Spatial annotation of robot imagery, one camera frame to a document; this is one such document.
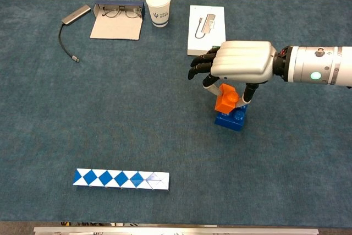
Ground white USB hub box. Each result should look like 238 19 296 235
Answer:
187 4 227 57

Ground open beige glasses case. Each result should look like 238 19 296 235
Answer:
89 1 145 41

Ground aluminium profile rail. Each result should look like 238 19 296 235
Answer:
33 226 320 235

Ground blue toy brick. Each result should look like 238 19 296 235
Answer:
214 104 248 132

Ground orange toy brick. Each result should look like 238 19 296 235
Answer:
214 83 239 114

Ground teal felt table cloth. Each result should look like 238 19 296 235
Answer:
0 0 352 229

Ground blue white snake puzzle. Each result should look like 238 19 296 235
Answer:
72 168 171 192

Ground thin-framed eyeglasses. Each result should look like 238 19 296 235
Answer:
101 5 143 19

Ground grey USB hub with cable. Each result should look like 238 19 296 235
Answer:
58 4 92 63

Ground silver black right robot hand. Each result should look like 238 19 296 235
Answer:
188 40 278 107

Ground white paper cup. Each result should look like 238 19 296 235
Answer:
145 0 172 28

